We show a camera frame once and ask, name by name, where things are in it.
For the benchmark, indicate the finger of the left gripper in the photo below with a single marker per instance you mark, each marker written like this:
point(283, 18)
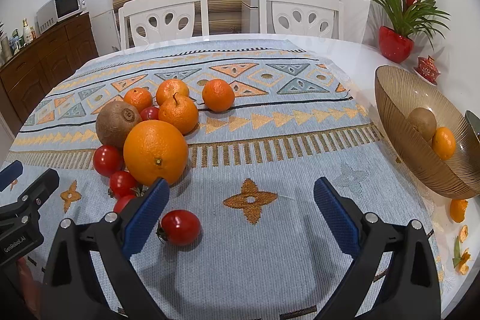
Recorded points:
point(10, 174)
point(41, 189)

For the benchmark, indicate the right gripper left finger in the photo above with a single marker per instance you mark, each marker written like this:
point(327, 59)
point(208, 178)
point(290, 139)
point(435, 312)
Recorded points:
point(70, 288)

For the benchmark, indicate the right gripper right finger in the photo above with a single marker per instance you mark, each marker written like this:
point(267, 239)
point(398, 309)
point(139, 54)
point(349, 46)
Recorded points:
point(410, 289)

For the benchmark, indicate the cherry tomato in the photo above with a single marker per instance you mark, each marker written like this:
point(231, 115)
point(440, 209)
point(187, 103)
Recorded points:
point(122, 202)
point(121, 184)
point(107, 160)
point(150, 113)
point(179, 227)

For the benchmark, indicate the small brown kiwi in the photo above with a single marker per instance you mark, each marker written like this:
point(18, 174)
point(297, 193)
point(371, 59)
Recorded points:
point(115, 121)

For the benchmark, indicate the large orange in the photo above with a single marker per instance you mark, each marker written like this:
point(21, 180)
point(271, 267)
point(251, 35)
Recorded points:
point(155, 149)

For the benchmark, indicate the small mandarin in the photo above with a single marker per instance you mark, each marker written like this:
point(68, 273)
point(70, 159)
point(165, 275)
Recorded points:
point(140, 98)

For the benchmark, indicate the stemmed mandarin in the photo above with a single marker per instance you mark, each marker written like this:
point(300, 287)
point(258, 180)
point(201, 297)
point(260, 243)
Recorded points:
point(181, 112)

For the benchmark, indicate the large brown kiwi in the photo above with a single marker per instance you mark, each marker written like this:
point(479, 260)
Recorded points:
point(424, 121)

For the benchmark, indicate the brown wooden sideboard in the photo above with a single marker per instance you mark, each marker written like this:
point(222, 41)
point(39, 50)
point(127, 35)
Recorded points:
point(32, 73)

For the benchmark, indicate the bottles on sideboard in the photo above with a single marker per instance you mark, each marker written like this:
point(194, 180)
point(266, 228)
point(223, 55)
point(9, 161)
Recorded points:
point(11, 45)

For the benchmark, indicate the amber glass bowl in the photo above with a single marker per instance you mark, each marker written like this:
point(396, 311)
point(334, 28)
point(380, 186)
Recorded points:
point(397, 93)

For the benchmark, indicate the patterned blue table runner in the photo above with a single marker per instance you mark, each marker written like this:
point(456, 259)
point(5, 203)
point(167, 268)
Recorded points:
point(265, 250)

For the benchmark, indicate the white microwave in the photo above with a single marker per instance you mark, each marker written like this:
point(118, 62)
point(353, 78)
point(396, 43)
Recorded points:
point(55, 11)

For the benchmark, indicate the red star ornament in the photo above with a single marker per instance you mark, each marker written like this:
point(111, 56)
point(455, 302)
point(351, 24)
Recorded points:
point(427, 69)

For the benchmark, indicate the left white chair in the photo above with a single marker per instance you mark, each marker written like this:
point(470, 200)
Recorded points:
point(146, 22)

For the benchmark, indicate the white chair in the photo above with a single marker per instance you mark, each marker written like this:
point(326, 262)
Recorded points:
point(146, 22)
point(309, 18)

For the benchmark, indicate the red potted plant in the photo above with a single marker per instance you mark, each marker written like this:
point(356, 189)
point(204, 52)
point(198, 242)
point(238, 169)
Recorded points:
point(409, 18)

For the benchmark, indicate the right white chair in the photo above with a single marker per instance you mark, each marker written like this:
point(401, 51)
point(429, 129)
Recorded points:
point(309, 18)

